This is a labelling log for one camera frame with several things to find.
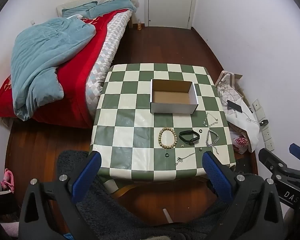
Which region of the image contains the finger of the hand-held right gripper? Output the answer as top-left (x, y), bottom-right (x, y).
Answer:
top-left (289, 143), bottom-right (300, 160)
top-left (259, 148), bottom-right (300, 180)

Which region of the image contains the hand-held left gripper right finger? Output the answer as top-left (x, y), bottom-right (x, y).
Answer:
top-left (202, 151), bottom-right (284, 240)

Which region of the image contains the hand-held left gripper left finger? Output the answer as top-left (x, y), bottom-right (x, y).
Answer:
top-left (18, 151), bottom-right (102, 240)

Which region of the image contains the thick silver chain bracelet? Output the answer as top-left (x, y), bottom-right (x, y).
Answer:
top-left (205, 130), bottom-right (220, 155)

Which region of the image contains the silver pendant necklace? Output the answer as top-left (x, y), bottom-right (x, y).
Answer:
top-left (203, 112), bottom-right (218, 127)

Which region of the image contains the wooden bead bracelet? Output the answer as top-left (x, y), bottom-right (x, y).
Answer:
top-left (158, 127), bottom-right (177, 149)

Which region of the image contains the white cardboard box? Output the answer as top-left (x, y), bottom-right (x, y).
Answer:
top-left (150, 79), bottom-right (199, 115)

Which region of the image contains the red print plastic bag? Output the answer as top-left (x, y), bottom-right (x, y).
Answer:
top-left (230, 130), bottom-right (252, 154)

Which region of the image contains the white shopping bag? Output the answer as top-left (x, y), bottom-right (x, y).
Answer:
top-left (225, 97), bottom-right (260, 153)

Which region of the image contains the black wristband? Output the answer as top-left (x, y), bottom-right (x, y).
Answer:
top-left (179, 130), bottom-right (200, 145)

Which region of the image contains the grey shaggy rug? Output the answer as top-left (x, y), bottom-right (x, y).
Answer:
top-left (57, 150), bottom-right (240, 240)

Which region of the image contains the white paper strip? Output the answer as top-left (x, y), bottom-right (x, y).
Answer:
top-left (162, 208), bottom-right (173, 223)

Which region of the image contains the black smartphone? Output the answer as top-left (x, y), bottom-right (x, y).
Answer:
top-left (227, 100), bottom-right (243, 113)

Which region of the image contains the green checkered tablecloth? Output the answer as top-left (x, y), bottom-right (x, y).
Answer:
top-left (88, 64), bottom-right (237, 182)

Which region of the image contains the pink plastic item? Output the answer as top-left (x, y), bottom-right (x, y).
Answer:
top-left (0, 169), bottom-right (15, 193)

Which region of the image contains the white quilted tote bag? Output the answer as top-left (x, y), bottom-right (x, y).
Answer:
top-left (214, 71), bottom-right (244, 105)

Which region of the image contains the diamond patterned mattress pad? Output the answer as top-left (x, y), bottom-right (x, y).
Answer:
top-left (86, 11), bottom-right (133, 115)

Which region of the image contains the teal duvet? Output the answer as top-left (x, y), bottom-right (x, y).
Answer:
top-left (10, 17), bottom-right (97, 120)

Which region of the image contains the teal pillow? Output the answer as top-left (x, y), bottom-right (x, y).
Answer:
top-left (62, 0), bottom-right (138, 18)

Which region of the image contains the white door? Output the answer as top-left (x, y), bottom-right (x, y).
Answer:
top-left (148, 0), bottom-right (199, 29)

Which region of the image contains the thin silver chain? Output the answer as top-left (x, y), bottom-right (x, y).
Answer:
top-left (175, 151), bottom-right (197, 165)

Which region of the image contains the white charging cable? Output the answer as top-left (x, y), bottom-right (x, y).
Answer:
top-left (245, 110), bottom-right (262, 125)

